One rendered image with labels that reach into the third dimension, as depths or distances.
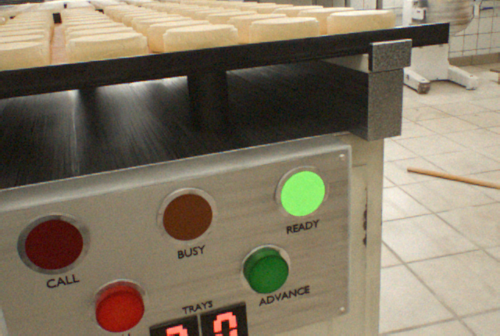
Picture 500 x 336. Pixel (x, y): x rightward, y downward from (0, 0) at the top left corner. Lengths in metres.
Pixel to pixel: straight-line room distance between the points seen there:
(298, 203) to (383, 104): 0.09
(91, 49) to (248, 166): 0.12
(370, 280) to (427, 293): 1.24
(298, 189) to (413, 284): 1.40
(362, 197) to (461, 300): 1.30
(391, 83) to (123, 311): 0.23
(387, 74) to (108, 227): 0.21
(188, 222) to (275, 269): 0.07
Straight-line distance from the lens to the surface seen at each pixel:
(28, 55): 0.32
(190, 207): 0.32
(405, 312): 1.60
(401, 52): 0.35
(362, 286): 0.45
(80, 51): 0.32
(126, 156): 0.36
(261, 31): 0.35
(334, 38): 0.34
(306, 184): 0.34
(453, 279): 1.78
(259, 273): 0.35
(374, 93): 0.35
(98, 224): 0.32
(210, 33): 0.32
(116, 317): 0.34
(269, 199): 0.34
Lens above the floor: 0.95
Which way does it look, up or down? 19 degrees down
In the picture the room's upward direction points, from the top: 4 degrees counter-clockwise
